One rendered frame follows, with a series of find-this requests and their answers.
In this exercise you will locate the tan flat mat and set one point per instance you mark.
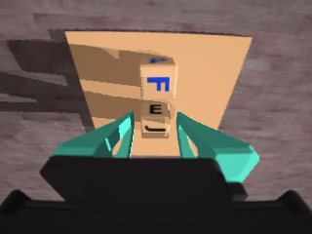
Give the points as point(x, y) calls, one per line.
point(107, 65)

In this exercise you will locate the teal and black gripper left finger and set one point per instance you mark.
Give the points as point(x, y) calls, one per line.
point(101, 141)

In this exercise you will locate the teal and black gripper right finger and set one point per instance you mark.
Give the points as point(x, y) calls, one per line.
point(235, 157)

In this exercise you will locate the tan letter block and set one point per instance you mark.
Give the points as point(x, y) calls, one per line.
point(157, 77)
point(155, 120)

